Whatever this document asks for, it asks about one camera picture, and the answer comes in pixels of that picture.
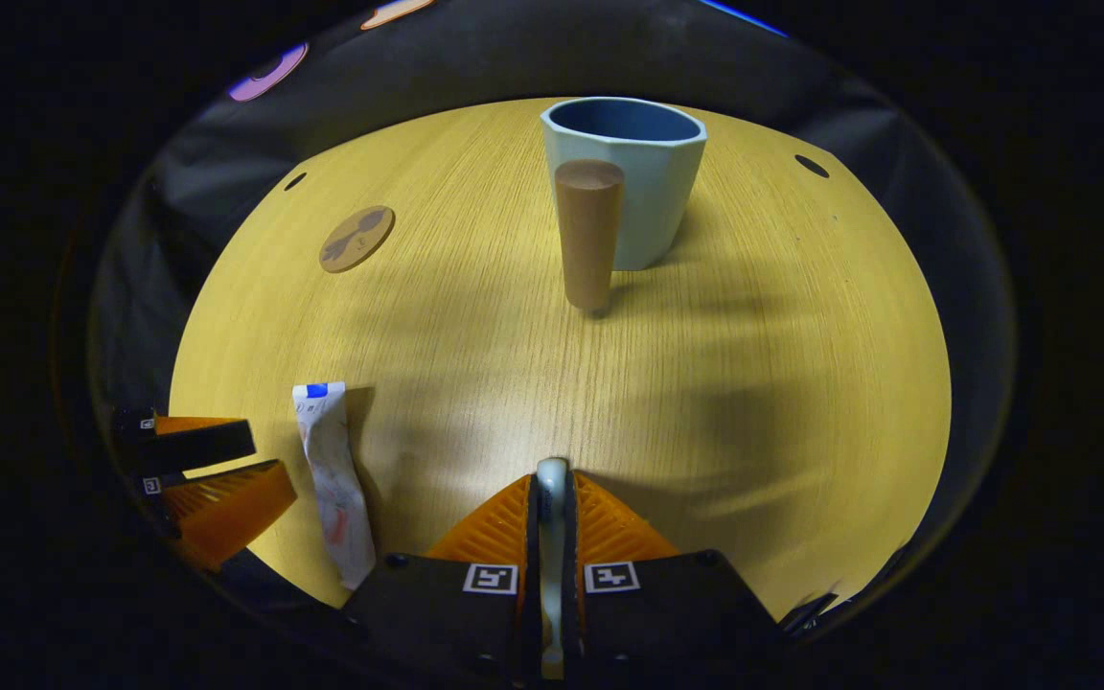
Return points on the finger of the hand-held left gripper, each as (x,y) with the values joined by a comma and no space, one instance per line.
(197,446)
(226,508)

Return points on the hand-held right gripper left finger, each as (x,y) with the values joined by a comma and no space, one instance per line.
(437,623)

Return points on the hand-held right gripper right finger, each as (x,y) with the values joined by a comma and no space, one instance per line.
(667,623)

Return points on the white toothpaste tube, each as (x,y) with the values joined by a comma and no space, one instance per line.
(332,479)

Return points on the pale green toothbrush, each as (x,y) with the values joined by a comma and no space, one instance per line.
(552,517)

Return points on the round brown coaster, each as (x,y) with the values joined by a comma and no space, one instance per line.
(356,239)

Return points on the wooden desktop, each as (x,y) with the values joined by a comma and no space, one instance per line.
(705,383)

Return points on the black backdrop cloth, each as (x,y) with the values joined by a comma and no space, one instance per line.
(475,57)

